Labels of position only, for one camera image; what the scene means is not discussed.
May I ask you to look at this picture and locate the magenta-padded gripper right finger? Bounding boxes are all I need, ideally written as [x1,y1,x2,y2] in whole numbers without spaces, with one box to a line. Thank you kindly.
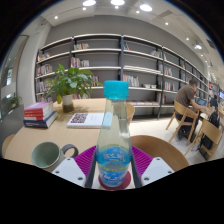
[130,145,175,187]

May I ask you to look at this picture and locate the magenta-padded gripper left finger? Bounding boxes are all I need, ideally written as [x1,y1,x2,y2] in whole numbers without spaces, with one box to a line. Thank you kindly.
[51,146,98,188]

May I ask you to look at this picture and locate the clear bottle with teal cap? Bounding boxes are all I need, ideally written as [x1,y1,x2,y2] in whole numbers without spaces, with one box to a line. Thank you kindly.
[95,79,132,188]

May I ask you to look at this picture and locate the wooden chair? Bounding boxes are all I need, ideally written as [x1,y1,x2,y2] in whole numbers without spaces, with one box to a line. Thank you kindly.
[130,134,190,173]
[125,102,136,126]
[184,118,224,161]
[1,133,17,159]
[165,99,198,146]

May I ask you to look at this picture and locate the green patterned ceramic mug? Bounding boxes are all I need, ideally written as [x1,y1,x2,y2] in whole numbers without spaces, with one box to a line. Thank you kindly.
[30,141,79,173]

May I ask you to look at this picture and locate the flat round red coaster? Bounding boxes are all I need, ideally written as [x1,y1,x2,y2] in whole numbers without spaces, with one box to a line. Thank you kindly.
[98,170,132,192]

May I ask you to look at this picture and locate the dark blue book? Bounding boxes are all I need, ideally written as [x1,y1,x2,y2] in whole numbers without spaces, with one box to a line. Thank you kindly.
[23,111,58,129]

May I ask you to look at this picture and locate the white book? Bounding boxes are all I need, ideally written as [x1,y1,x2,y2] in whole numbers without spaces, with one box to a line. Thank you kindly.
[66,112,105,129]

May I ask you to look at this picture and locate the red book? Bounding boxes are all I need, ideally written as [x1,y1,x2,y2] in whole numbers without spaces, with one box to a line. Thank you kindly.
[23,108,55,122]

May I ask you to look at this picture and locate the pink book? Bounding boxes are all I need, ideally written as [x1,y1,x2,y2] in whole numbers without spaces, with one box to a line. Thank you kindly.
[23,101,54,113]

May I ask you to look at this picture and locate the black backpack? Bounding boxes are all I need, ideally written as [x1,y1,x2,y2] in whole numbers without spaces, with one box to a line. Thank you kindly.
[199,111,221,151]

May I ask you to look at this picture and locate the person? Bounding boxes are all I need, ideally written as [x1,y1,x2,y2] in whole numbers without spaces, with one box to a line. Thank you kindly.
[173,78,208,139]
[209,94,219,109]

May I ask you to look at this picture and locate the open laptop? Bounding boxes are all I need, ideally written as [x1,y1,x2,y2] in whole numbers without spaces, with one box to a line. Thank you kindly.
[195,97,208,107]

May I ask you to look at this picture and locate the small green ledge plant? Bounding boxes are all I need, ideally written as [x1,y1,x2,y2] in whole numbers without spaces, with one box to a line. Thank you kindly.
[8,93,23,109]

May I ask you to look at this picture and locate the green potted plant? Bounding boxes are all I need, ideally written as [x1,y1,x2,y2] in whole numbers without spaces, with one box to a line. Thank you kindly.
[44,63,103,114]

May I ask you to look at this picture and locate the grey bookshelf unit with books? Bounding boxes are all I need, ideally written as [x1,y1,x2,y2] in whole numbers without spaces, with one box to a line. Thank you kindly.
[34,33,218,119]

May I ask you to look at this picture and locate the round ceiling lights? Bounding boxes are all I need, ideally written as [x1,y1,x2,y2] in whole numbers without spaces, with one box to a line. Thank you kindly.
[53,0,204,51]

